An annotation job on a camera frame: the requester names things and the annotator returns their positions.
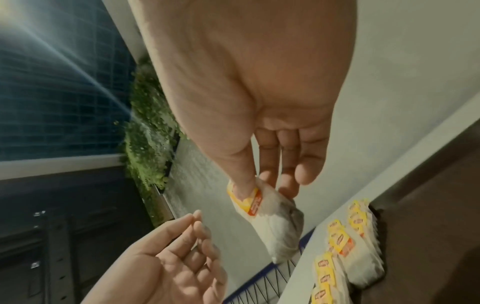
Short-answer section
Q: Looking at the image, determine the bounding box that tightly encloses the person's right hand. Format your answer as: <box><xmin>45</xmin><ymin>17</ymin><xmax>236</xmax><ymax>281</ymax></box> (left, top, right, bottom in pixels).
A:
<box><xmin>127</xmin><ymin>0</ymin><xmax>358</xmax><ymax>200</ymax></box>

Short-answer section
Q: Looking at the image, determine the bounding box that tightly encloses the large glass window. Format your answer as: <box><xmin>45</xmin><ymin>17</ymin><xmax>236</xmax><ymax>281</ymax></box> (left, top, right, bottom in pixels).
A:
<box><xmin>0</xmin><ymin>0</ymin><xmax>138</xmax><ymax>163</ymax></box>

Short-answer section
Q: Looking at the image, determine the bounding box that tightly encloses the person's left hand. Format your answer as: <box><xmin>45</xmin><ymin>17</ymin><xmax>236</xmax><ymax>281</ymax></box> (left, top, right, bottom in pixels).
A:
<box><xmin>80</xmin><ymin>209</ymin><xmax>229</xmax><ymax>304</ymax></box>

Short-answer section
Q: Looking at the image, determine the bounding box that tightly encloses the green plant wall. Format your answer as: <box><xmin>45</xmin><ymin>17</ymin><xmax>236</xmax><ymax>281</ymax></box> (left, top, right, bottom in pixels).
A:
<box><xmin>119</xmin><ymin>56</ymin><xmax>187</xmax><ymax>220</ymax></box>

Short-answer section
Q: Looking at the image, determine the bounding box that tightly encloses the brown plastic tray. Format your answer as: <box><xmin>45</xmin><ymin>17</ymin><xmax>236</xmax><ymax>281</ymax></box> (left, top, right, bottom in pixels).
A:
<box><xmin>348</xmin><ymin>117</ymin><xmax>480</xmax><ymax>304</ymax></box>

